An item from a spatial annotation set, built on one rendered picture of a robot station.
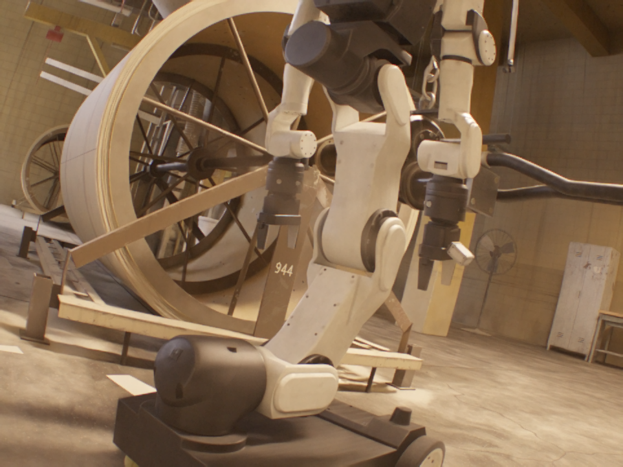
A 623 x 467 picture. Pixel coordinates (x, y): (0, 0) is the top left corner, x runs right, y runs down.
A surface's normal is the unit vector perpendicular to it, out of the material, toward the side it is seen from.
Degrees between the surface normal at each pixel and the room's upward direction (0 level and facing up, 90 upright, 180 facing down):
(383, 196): 90
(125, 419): 90
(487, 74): 90
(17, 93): 90
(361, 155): 100
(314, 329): 60
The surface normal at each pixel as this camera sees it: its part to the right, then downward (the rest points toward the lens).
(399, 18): 0.49, 0.68
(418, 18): 0.69, 0.36
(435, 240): -0.65, 0.02
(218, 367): 0.69, -0.37
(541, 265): -0.81, -0.22
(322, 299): -0.41, -0.63
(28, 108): 0.54, 0.11
